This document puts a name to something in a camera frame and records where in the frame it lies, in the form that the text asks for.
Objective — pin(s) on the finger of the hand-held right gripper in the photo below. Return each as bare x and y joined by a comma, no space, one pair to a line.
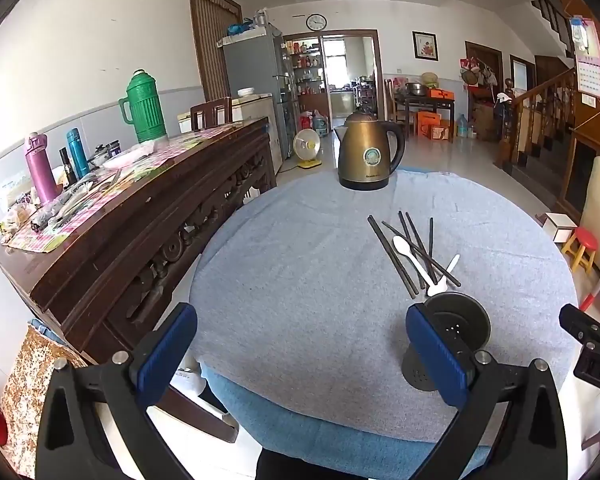
582,325

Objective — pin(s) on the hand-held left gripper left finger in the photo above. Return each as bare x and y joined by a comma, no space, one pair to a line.
167,350

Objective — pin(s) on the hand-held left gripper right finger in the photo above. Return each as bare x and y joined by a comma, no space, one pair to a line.
432,355

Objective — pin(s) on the black utensil holder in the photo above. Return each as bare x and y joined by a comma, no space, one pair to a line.
462,317

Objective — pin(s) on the white plastic spoon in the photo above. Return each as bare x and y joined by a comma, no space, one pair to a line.
400,245
437,288

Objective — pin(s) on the red round stool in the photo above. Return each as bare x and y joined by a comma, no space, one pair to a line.
582,240

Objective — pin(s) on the small white stool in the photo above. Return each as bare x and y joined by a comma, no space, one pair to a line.
560,225

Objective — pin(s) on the carved wooden sideboard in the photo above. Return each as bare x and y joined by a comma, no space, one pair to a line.
130,230

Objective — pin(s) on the gold patterned cloth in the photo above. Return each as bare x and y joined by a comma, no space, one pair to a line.
35,385

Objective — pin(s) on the blue-grey table cloth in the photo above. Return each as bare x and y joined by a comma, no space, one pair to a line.
300,270

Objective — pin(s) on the pink plaid table mat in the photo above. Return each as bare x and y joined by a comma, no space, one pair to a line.
95,200

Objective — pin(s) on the bronze electric kettle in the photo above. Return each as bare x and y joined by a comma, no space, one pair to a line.
367,160

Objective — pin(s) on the dark slim bottle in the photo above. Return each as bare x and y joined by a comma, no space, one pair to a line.
67,167

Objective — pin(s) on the dark lidded jar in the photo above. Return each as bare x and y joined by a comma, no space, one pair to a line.
113,149

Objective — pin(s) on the wooden staircase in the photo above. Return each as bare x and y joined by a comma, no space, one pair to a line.
535,120

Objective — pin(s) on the teal water bottle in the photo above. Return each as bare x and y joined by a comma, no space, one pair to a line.
77,155

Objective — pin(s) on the pink water bottle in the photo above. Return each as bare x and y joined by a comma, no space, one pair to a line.
41,170

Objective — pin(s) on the large orange box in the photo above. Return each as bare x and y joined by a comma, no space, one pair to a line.
432,127

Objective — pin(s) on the clear water bottle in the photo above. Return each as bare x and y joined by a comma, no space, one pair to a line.
462,126

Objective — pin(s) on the brown wooden chair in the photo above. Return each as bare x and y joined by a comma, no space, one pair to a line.
210,112

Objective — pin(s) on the yellow round heater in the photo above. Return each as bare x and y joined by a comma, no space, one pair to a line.
306,145

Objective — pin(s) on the green thermos jug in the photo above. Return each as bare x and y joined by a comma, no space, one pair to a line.
145,105

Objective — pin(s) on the dark wooden side table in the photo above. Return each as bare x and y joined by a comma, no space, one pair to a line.
425,105

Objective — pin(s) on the white chest freezer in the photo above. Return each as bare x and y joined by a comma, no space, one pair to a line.
252,110

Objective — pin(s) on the blue water jug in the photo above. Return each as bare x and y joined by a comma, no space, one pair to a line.
321,125

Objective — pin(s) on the flat orange box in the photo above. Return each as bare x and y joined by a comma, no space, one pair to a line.
440,94

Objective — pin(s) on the metal bowl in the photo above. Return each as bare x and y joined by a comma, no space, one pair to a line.
416,89

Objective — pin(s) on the grey refrigerator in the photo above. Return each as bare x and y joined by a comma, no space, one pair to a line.
250,70

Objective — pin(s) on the framed flower picture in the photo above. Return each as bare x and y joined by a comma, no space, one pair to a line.
424,45

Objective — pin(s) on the pink wall calendar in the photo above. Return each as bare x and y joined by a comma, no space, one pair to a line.
590,65

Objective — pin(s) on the round wall clock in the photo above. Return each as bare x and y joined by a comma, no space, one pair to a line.
316,22

